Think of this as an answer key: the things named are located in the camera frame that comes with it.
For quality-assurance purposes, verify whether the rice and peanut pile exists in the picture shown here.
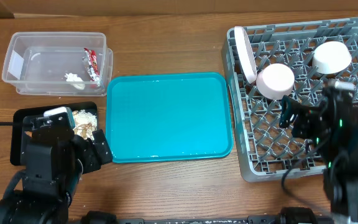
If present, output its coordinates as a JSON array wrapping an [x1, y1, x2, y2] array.
[[73, 110, 97, 141]]

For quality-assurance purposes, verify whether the teal plastic tray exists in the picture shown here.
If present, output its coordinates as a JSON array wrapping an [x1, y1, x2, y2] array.
[[106, 72, 234, 163]]

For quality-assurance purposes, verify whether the clear plastic bin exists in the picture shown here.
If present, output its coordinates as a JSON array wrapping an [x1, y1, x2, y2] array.
[[2, 32, 113, 96]]

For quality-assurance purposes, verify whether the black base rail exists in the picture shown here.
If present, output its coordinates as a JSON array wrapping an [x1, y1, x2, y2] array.
[[71, 207, 334, 224]]

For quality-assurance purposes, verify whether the black tray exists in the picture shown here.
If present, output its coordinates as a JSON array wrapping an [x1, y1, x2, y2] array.
[[10, 101, 98, 166]]

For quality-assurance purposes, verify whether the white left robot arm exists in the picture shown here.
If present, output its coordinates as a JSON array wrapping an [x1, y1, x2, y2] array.
[[0, 127, 112, 223]]

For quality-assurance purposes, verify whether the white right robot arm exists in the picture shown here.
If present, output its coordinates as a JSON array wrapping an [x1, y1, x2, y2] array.
[[279, 96, 358, 223]]

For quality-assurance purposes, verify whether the red foil snack wrapper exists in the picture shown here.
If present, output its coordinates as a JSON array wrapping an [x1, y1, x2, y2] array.
[[82, 48, 101, 88]]

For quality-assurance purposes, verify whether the grey dish rack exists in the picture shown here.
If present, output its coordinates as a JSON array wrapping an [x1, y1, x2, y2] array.
[[222, 17, 358, 182]]

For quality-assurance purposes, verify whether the white tissue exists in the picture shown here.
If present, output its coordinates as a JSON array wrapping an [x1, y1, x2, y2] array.
[[65, 73, 85, 90]]

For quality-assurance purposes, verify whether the pink plate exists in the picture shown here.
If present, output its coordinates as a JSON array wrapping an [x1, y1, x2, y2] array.
[[234, 26, 257, 84]]

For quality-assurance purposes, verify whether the white bowl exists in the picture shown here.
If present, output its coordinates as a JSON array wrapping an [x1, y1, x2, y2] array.
[[312, 41, 352, 74]]

